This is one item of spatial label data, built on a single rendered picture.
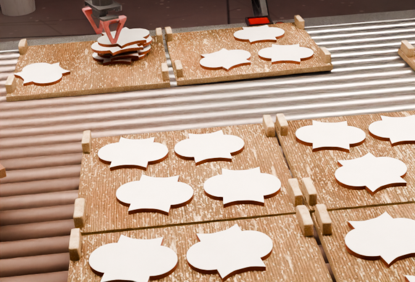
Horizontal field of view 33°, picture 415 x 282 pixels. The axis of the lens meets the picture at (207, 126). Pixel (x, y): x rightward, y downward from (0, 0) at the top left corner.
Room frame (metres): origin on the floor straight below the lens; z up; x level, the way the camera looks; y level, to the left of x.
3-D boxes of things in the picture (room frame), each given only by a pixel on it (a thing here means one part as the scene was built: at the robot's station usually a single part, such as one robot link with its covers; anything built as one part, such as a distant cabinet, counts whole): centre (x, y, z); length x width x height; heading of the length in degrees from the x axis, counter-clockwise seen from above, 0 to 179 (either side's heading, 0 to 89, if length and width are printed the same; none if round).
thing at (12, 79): (1.65, 0.49, 0.95); 0.06 x 0.02 x 0.03; 5
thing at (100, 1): (1.82, 0.26, 1.11); 0.10 x 0.07 x 0.07; 30
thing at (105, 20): (1.79, 0.24, 1.04); 0.07 x 0.07 x 0.09; 30
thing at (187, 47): (1.85, -0.11, 0.93); 0.41 x 0.35 x 0.02; 97
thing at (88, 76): (1.80, 0.31, 0.93); 0.41 x 0.35 x 0.02; 95
